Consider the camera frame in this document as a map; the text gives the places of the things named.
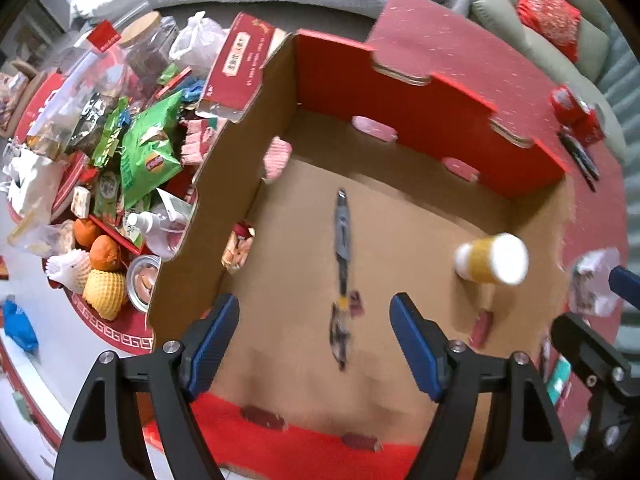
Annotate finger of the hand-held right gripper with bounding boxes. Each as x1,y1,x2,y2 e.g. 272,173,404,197
609,266,640,312
550,311,636,397

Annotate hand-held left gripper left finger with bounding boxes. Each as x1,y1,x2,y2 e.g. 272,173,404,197
52,293,241,480

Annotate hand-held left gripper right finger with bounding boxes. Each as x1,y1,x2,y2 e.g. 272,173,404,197
389,292,576,480

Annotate clear plastic box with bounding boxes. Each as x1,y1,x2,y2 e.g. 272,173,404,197
567,247,623,317

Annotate red cardboard box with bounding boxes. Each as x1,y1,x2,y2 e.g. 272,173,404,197
145,30,576,480

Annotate grey patterned pen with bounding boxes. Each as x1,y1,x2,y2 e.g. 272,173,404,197
327,187,363,373

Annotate open metal can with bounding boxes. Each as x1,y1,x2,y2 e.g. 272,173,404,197
125,255,162,312

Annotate white yellow bottle in box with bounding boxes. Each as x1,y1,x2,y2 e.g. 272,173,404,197
454,232,530,287

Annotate fruit in yellow foam net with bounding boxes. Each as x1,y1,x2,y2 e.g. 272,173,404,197
82,269,129,322

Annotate clear spray bottle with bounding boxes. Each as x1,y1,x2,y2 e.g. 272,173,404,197
125,202,193,257

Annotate orange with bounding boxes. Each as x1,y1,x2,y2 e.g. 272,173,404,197
72,217,102,249
90,235,124,272

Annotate fruit in white foam net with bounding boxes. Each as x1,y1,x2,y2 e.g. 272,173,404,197
45,249,94,294

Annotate red can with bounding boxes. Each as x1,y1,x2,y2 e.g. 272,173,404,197
550,85,582,122
570,102,607,147

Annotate blue plastic bag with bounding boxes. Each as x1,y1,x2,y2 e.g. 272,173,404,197
0,299,40,357

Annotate green chips bag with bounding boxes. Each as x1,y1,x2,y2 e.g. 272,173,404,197
120,91,183,211

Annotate pink snack packs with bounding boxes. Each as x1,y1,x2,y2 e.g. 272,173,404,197
180,117,222,166

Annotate green snack packet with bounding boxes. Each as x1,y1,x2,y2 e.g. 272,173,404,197
90,97,131,168

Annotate crumpled white plastic bag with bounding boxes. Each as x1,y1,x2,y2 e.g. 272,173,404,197
2,142,65,226

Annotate red printed carton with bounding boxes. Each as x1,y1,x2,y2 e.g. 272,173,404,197
197,12,291,123

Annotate red cushion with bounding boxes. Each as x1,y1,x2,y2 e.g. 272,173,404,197
515,0,583,63

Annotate large clear plastic bag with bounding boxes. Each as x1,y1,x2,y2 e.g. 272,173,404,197
25,45,128,161

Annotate pale green sofa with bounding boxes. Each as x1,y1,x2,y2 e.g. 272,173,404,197
470,0,640,161

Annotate glass jar with wooden lid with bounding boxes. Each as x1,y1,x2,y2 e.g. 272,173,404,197
120,10,179,86

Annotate red card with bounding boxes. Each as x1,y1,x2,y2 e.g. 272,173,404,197
87,20,124,51

